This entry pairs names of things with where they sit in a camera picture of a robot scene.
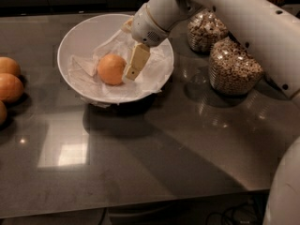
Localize front glass jar of cereal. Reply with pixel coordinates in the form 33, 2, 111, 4
209, 37, 263, 96

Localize white bowl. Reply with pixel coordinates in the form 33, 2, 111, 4
57, 13, 175, 105

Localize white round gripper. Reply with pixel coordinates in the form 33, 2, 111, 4
121, 4, 169, 81

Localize white plastic sheet in bowl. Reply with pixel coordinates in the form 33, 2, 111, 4
67, 15, 174, 109

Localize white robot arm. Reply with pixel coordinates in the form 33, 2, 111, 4
129, 0, 300, 225

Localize rear left glass cereal jar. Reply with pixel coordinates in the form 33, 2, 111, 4
187, 8, 229, 53

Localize black cables under table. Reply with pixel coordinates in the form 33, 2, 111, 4
204, 202, 266, 225

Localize orange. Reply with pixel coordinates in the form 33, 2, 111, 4
0, 100, 8, 126
0, 73, 24, 103
97, 53, 127, 85
0, 57, 21, 77

